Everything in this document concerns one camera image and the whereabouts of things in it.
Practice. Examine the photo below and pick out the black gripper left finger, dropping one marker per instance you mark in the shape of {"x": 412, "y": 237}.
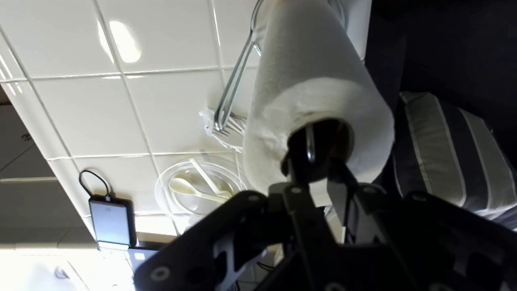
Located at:
{"x": 227, "y": 243}

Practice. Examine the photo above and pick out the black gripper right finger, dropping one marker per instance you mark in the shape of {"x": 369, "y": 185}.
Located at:
{"x": 441, "y": 248}

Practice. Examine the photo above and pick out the white paper towel roll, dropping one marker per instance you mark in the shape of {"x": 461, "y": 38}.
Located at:
{"x": 312, "y": 54}

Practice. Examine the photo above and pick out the clear plastic cutlery packet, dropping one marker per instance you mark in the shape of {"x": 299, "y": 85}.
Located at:
{"x": 199, "y": 187}

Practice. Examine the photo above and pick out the black power brick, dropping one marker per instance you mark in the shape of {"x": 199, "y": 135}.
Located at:
{"x": 112, "y": 222}

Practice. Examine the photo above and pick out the white tiled kitchen counter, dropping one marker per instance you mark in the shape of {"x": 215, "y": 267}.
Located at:
{"x": 162, "y": 103}

